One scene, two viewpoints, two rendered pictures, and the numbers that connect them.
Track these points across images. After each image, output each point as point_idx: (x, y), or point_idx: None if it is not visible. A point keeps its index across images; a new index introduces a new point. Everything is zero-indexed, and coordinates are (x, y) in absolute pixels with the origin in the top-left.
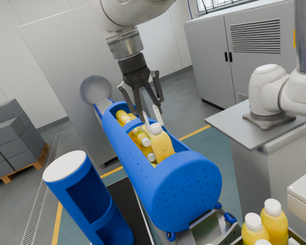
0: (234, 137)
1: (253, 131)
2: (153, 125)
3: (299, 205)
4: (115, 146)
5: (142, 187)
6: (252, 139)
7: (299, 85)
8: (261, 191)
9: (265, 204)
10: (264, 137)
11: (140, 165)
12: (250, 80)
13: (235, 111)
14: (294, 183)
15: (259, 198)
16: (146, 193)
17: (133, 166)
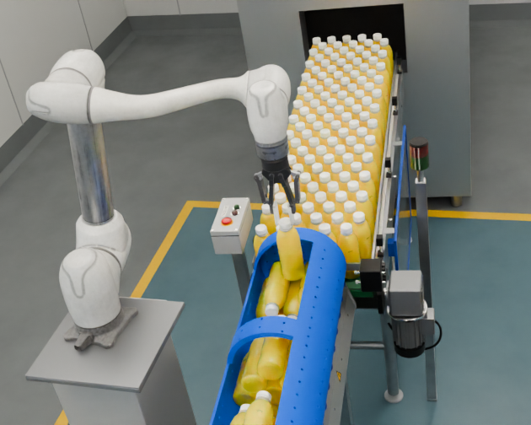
0: (169, 324)
1: (143, 319)
2: (285, 223)
3: (242, 234)
4: (323, 350)
5: (335, 258)
6: (164, 309)
7: (122, 227)
8: (178, 394)
9: (264, 228)
10: (153, 303)
11: (319, 262)
12: (96, 277)
13: (94, 366)
14: (230, 230)
15: (180, 415)
16: (335, 250)
17: (326, 277)
